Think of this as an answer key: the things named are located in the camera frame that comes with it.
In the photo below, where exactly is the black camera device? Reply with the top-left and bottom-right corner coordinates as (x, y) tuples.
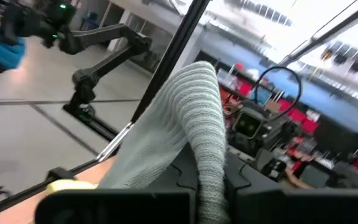
(227, 101), (295, 159)

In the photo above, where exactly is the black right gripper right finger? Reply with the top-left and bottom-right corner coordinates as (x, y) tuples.
(224, 151), (287, 224)

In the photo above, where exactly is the yellow cloth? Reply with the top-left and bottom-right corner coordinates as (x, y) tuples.
(44, 178), (99, 195)

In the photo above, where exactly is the blue cloth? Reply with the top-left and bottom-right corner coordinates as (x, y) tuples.
(0, 24), (27, 71)

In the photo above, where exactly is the grey striped sock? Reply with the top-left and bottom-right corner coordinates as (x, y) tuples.
(98, 60), (231, 224)

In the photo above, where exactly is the black cable loop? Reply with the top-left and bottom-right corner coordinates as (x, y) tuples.
(252, 65), (303, 121)

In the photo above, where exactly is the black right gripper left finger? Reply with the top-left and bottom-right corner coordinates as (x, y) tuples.
(147, 143), (200, 224)

